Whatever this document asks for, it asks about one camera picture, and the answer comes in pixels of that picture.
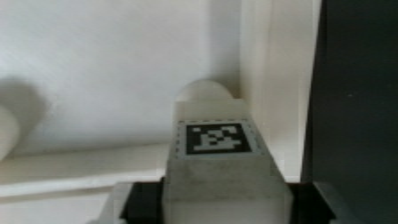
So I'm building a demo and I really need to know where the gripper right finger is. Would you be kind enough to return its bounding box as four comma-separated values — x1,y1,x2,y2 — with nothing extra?
286,180,366,224

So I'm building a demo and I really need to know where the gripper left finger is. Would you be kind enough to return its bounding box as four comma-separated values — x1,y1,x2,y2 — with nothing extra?
87,179,167,224

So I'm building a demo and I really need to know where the white table leg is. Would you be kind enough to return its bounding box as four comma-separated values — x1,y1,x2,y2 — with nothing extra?
162,80,293,224

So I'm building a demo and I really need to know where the white square table top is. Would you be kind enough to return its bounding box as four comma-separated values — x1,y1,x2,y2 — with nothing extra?
0,0,322,224

